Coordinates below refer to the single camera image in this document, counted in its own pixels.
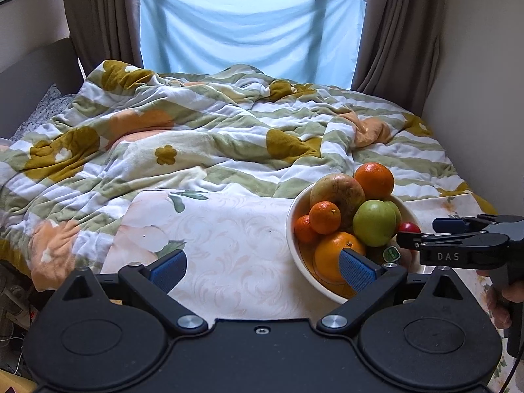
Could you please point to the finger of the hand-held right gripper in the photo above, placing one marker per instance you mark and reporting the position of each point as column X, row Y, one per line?
column 450, row 225
column 483, row 249

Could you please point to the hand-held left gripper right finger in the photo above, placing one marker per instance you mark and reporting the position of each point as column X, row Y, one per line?
column 356, row 270

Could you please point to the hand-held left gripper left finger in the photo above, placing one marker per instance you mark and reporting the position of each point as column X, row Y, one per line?
column 170, row 270

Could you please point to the brown kiwi with sticker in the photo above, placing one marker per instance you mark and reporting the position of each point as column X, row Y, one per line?
column 378, row 254

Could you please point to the large orange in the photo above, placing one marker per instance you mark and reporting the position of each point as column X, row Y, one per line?
column 327, row 258

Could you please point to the red cherry tomato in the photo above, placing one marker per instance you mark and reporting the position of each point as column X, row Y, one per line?
column 409, row 227

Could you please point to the green apple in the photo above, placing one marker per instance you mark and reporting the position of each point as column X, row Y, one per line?
column 397, row 213
column 373, row 223

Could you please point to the white bowl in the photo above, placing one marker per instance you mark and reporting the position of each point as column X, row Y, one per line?
column 303, row 272

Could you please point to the small tangerine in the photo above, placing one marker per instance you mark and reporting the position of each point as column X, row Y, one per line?
column 303, row 231
column 324, row 217

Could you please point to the brownish pear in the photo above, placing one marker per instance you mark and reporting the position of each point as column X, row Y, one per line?
column 337, row 192

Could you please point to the medium orange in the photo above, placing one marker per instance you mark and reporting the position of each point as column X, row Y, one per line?
column 373, row 181

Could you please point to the person's right hand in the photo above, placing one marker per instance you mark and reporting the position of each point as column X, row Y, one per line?
column 499, row 307

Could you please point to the white floral printed cloth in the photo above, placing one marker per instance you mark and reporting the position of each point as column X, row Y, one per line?
column 229, row 245

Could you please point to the striped floral blanket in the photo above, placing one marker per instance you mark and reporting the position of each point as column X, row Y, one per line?
column 184, row 131

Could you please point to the grey patterned bed sheet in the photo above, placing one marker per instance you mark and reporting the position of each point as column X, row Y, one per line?
column 45, row 110

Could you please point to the grey headboard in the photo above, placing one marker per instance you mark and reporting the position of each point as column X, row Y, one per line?
column 37, row 82

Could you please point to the light blue window cloth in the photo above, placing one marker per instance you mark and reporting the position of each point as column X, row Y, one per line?
column 245, row 28

